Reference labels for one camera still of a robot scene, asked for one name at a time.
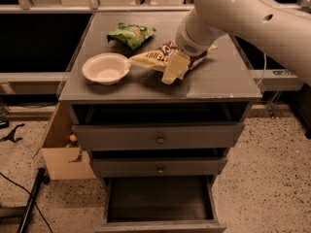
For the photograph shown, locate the orange ball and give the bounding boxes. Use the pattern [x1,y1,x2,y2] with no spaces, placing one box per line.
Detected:
[69,134,78,143]

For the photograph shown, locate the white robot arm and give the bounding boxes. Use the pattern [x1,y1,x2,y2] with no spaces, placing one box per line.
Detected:
[175,0,311,84]

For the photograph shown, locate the white paper bowl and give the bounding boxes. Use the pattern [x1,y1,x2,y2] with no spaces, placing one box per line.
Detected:
[82,53,131,85]

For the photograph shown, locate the black stand leg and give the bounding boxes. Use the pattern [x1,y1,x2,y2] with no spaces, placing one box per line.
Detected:
[17,168,46,233]

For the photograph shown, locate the green chip bag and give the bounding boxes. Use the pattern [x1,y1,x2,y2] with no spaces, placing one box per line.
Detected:
[107,23,156,50]

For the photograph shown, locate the white cable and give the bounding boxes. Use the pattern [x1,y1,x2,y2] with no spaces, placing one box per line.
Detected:
[257,51,267,85]

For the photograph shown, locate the black floor cable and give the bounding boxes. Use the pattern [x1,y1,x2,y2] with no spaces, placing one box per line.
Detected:
[0,172,54,233]

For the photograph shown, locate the grey middle drawer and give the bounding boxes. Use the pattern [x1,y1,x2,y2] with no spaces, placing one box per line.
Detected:
[92,157,227,178]

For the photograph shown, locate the grey top drawer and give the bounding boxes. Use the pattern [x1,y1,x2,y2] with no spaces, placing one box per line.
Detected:
[73,122,245,150]

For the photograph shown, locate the brown yellow chip bag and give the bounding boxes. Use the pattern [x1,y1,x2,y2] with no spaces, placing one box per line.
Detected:
[129,41,217,73]

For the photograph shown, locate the grey drawer cabinet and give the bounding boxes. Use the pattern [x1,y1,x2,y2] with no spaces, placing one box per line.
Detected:
[58,10,263,233]

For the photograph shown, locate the cardboard box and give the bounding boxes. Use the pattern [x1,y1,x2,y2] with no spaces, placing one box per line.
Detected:
[39,103,95,180]

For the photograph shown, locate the grey drawer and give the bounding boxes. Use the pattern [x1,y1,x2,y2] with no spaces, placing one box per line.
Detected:
[73,122,245,150]
[92,157,227,178]
[94,176,226,233]

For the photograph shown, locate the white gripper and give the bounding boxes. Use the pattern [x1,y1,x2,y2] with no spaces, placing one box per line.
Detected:
[161,8,225,84]

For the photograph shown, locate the black clamp tool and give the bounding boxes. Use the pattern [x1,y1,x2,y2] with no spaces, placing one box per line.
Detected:
[0,123,24,143]

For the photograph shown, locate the grey bottom drawer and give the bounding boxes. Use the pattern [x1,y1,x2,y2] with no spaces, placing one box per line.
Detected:
[94,176,226,233]

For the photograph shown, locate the metal frame rail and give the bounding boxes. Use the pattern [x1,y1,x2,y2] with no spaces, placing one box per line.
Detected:
[0,4,193,14]

